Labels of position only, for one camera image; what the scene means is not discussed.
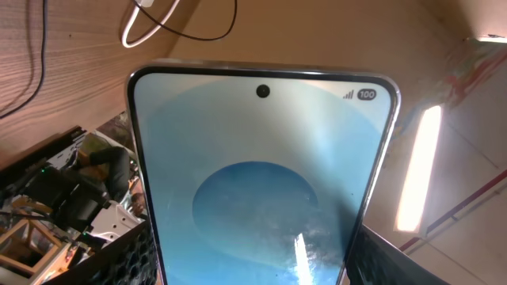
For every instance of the Galaxy smartphone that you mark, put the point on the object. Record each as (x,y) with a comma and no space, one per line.
(255,174)

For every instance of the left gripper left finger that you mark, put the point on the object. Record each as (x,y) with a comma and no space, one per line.
(130,260)

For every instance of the white power strip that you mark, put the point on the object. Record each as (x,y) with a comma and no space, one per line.
(145,3)

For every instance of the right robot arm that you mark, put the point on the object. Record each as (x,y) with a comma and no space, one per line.
(46,177)

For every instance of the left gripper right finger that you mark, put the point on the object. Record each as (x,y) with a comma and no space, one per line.
(375,261)

